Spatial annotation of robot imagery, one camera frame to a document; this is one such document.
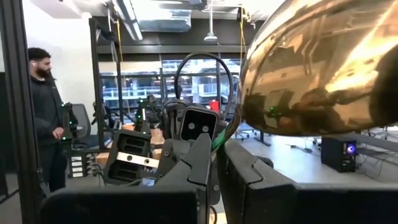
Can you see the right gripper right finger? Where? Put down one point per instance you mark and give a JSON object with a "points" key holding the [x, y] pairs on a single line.
{"points": [[280, 205]]}

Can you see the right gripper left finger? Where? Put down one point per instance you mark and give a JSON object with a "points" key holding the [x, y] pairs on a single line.
{"points": [[124, 205]]}

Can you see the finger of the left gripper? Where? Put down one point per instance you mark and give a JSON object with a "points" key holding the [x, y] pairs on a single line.
{"points": [[174, 152]]}

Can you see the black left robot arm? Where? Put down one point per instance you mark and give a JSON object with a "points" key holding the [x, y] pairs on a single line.
{"points": [[172, 115]]}

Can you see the black background robot arm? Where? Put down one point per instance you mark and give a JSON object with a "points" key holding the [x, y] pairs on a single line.
{"points": [[68, 121], [144, 112]]}

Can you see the grey work table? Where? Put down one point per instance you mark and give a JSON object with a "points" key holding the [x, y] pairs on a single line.
{"points": [[295, 161]]}

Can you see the grey office chair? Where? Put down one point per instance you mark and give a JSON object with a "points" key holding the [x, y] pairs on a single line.
{"points": [[82, 124]]}

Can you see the black box with white labels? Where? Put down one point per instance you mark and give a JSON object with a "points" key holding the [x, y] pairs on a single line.
{"points": [[76, 166]]}

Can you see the red box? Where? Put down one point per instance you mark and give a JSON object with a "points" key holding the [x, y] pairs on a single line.
{"points": [[214, 105]]}

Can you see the black computer tower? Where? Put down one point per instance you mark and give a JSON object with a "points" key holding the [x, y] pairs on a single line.
{"points": [[337, 154]]}

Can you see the person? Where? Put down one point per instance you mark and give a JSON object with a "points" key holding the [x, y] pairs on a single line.
{"points": [[46, 109]]}

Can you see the white hanging lamp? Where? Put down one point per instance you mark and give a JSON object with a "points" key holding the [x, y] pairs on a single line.
{"points": [[211, 37]]}

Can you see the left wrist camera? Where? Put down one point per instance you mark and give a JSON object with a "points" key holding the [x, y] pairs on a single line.
{"points": [[199, 124]]}

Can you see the tall black metal frame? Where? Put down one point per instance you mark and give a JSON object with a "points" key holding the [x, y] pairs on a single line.
{"points": [[93, 77]]}

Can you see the black vertical frame post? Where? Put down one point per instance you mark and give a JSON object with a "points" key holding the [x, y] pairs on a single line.
{"points": [[18, 93]]}

